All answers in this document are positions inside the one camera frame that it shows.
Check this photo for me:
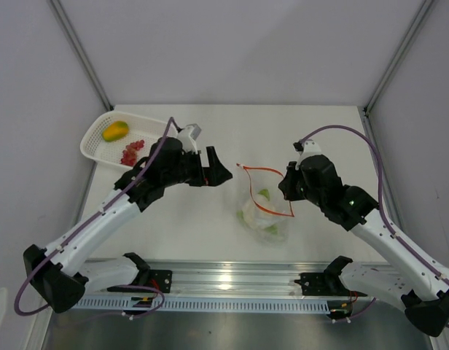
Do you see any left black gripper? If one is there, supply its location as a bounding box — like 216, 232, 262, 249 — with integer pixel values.
163, 146, 231, 187

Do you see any clear red zip bag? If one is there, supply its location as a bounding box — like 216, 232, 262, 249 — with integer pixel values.
236, 163, 294, 246

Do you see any green white toy cabbage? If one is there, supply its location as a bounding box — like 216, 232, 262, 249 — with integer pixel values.
236, 188, 287, 241

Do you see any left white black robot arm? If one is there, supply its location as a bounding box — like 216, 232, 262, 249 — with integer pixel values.
23, 137, 233, 314

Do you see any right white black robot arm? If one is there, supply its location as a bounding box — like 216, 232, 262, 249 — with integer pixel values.
278, 155, 449, 337

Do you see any red toy grape bunch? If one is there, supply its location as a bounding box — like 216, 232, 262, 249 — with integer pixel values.
120, 140, 145, 166

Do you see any yellow green toy mango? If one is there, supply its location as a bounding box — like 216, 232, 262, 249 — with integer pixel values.
101, 121, 130, 142

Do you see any white perforated plastic basket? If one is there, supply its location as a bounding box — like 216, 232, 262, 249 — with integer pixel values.
80, 111, 167, 171

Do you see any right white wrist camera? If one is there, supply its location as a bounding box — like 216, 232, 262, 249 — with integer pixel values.
293, 139, 322, 167

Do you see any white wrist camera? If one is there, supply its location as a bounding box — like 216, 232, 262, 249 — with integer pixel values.
177, 124, 201, 154
293, 139, 322, 167

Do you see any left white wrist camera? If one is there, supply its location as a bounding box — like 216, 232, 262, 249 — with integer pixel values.
177, 124, 201, 154

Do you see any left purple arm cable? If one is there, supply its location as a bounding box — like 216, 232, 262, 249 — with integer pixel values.
14, 116, 181, 322

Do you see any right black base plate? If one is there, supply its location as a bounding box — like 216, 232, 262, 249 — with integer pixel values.
294, 273, 351, 297

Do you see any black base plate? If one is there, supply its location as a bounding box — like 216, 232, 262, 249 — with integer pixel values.
294, 273, 351, 297
107, 269, 173, 294

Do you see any aluminium mounting rail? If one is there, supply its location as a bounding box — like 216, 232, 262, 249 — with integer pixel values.
39, 259, 438, 300

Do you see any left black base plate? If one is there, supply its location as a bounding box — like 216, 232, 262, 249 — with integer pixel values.
107, 269, 173, 294

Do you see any left aluminium frame post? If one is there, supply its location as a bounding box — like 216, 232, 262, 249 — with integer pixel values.
47, 0, 114, 112

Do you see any aluminium frame post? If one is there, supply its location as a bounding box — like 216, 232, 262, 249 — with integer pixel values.
363, 0, 438, 117
47, 0, 114, 112

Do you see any white slotted cable duct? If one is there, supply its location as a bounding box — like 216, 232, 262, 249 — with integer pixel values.
74, 295, 330, 314

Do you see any right aluminium frame post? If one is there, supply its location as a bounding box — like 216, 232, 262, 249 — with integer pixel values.
363, 0, 438, 117

